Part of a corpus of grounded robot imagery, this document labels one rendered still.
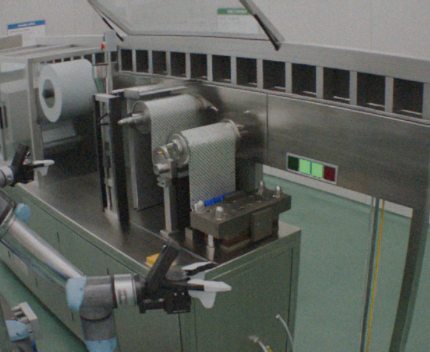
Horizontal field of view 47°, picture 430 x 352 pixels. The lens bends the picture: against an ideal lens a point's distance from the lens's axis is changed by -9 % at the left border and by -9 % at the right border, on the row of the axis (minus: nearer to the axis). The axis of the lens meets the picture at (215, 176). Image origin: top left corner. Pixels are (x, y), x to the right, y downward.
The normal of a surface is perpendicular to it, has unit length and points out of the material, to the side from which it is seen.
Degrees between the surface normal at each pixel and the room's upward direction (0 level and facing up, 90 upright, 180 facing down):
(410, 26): 90
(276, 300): 90
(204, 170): 90
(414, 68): 90
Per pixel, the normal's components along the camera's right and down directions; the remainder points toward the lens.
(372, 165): -0.75, 0.22
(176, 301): 0.18, 0.18
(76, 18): 0.67, 0.22
